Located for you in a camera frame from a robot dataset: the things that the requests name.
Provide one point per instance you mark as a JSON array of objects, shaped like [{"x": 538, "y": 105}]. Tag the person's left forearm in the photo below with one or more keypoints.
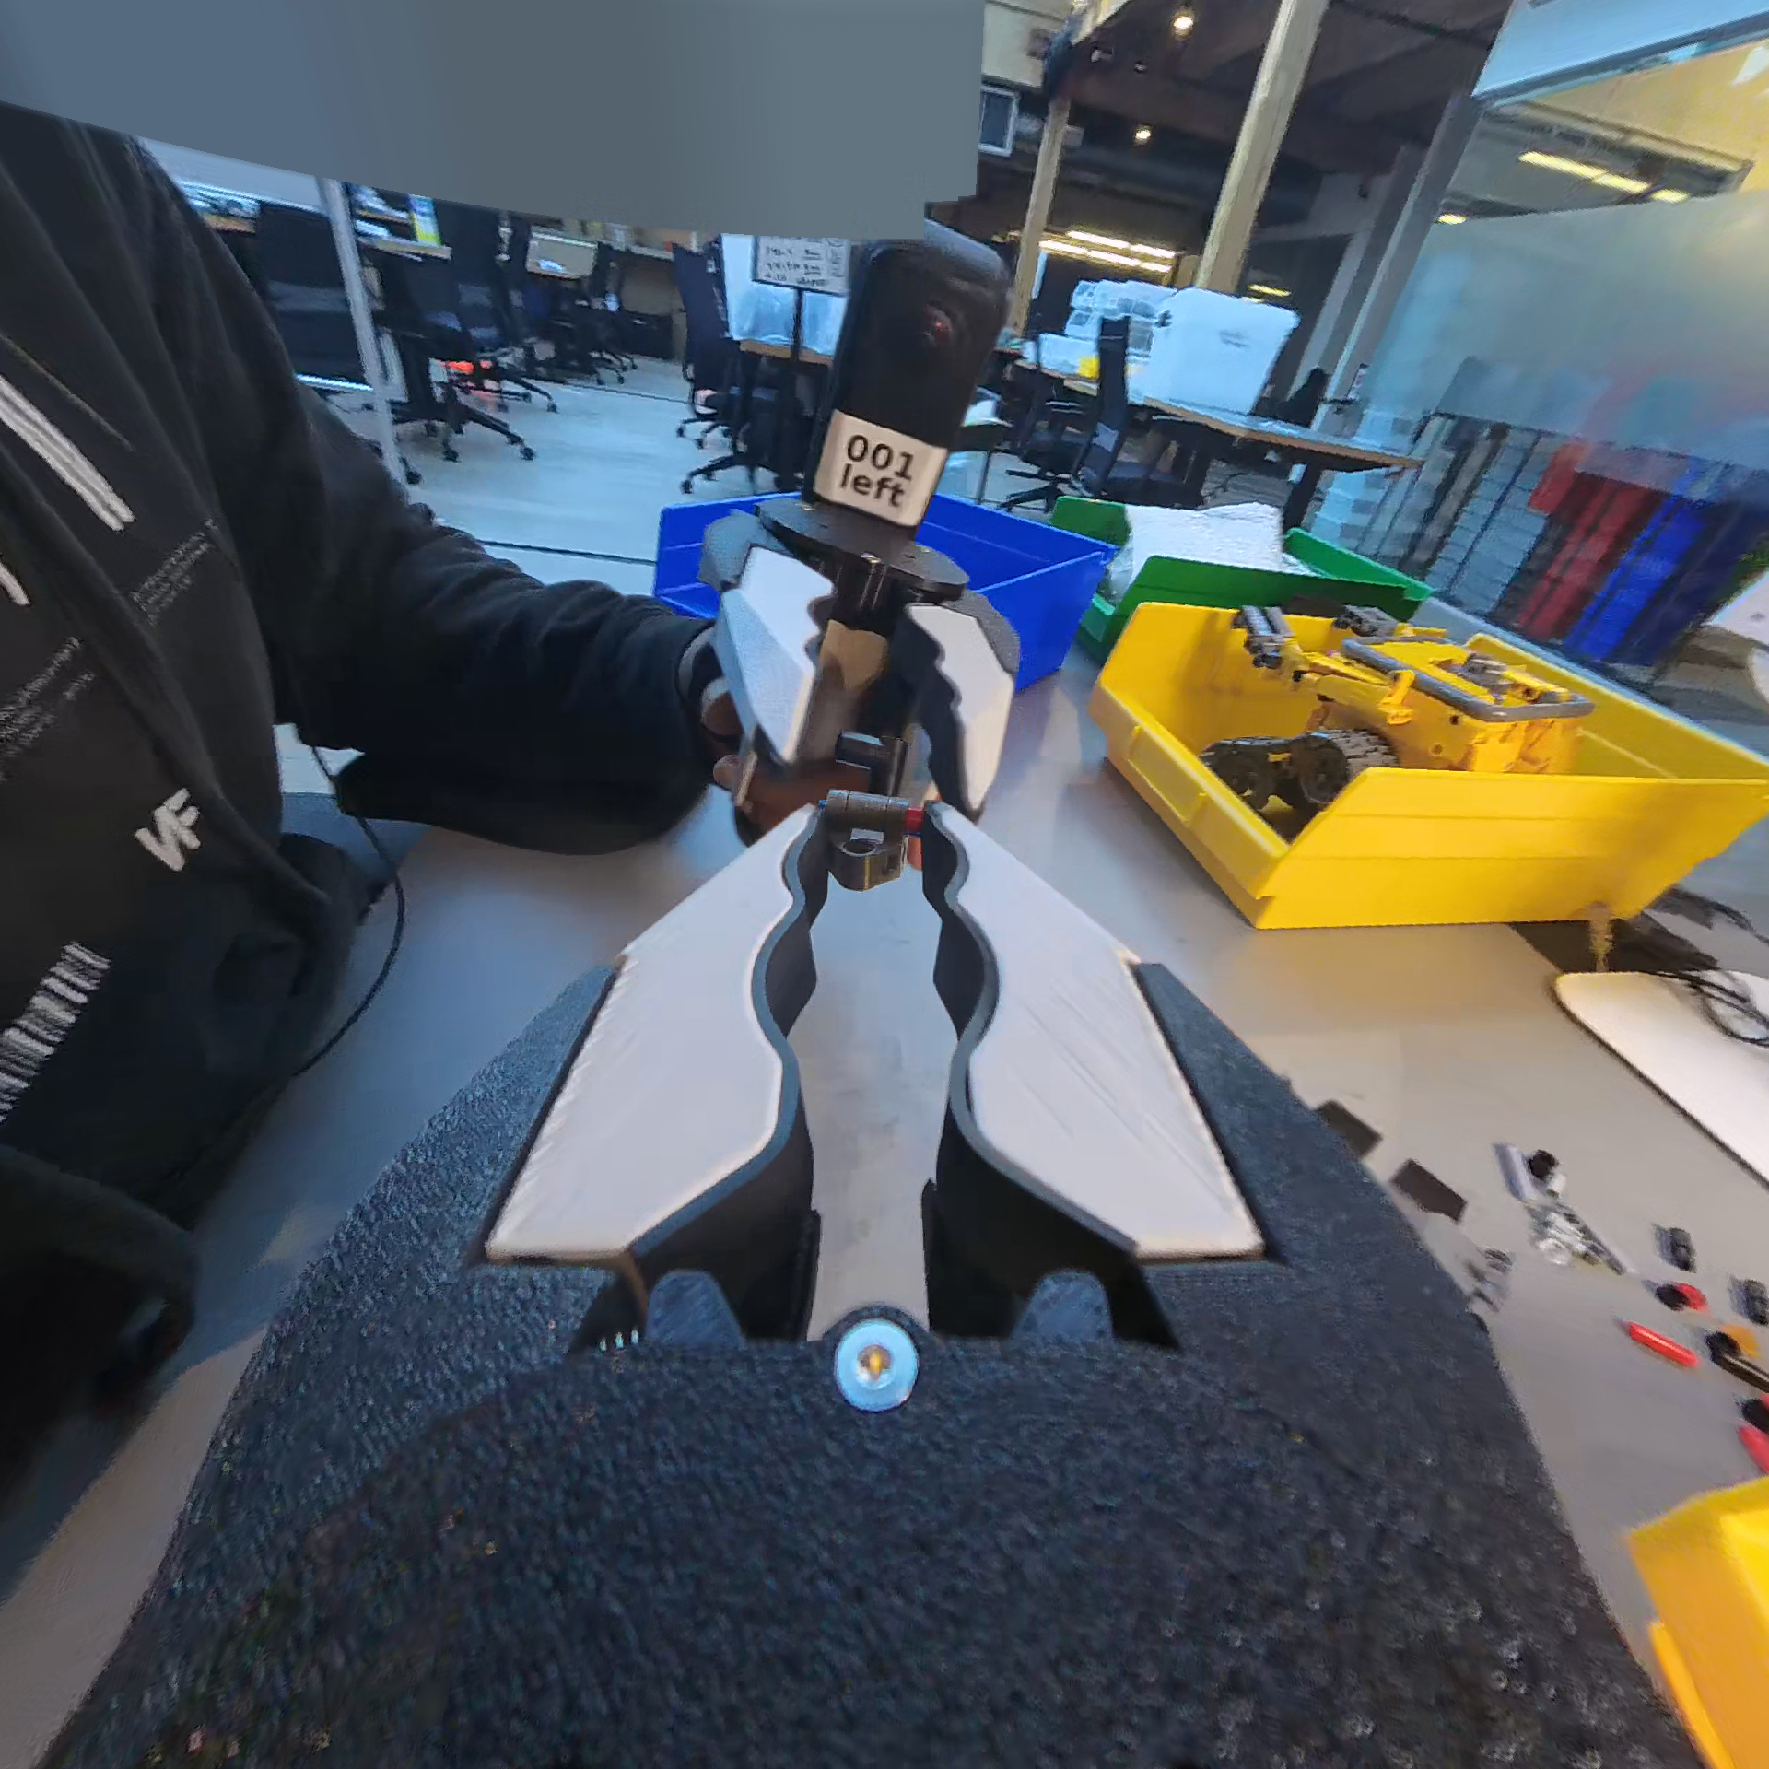
[{"x": 525, "y": 691}]

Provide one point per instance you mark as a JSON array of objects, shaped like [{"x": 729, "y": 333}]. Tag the black office chair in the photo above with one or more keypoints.
[
  {"x": 719, "y": 358},
  {"x": 456, "y": 332},
  {"x": 1106, "y": 415}
]

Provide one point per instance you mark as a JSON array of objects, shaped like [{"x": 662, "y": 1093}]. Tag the red and blue parts drawers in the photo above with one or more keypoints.
[{"x": 1618, "y": 553}]

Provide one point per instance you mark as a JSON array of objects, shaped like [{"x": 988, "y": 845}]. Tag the grey desk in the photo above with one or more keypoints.
[{"x": 1382, "y": 994}]

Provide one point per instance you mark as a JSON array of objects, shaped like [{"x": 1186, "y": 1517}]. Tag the wooden top table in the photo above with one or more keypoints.
[{"x": 1286, "y": 436}]

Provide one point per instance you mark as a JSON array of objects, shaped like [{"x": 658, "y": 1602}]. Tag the clear plastic storage boxes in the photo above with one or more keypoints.
[{"x": 1215, "y": 347}]

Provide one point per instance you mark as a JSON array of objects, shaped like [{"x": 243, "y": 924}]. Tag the white rounded board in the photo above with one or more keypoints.
[{"x": 1673, "y": 1051}]

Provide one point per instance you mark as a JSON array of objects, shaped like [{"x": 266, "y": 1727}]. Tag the yellow toy bulldozer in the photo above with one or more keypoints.
[{"x": 1452, "y": 718}]

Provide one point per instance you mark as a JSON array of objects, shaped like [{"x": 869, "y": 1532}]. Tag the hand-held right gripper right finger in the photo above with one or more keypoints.
[{"x": 1092, "y": 1106}]

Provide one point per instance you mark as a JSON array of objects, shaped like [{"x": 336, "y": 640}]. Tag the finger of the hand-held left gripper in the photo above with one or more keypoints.
[
  {"x": 982, "y": 691},
  {"x": 767, "y": 650}
]

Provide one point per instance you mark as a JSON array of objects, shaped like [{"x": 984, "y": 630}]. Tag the person's left hand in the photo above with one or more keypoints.
[{"x": 767, "y": 810}]

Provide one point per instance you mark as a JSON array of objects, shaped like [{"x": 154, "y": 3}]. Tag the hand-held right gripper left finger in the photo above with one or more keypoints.
[{"x": 665, "y": 1106}]

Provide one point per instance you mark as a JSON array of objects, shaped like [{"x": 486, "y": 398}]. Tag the scattered small building pieces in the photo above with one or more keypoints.
[{"x": 1659, "y": 1345}]

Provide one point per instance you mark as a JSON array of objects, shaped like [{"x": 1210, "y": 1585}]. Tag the large yellow storage bin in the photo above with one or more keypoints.
[{"x": 1721, "y": 1618}]

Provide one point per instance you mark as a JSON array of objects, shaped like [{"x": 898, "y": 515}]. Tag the blue-grey cloth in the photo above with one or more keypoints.
[{"x": 395, "y": 836}]

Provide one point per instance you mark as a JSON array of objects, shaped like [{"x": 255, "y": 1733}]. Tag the green storage bin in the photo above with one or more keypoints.
[{"x": 1204, "y": 589}]

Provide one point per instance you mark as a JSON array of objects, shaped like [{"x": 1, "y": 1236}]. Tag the wooden beam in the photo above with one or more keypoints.
[{"x": 1258, "y": 138}]

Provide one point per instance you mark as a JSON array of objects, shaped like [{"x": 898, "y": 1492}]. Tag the blue storage bin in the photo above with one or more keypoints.
[{"x": 1023, "y": 553}]

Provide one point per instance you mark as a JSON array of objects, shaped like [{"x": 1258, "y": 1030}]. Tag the grey angular connector piece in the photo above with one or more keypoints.
[{"x": 865, "y": 854}]

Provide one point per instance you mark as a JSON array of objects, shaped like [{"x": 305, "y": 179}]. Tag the bubble wrap sheet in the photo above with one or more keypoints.
[{"x": 1204, "y": 539}]

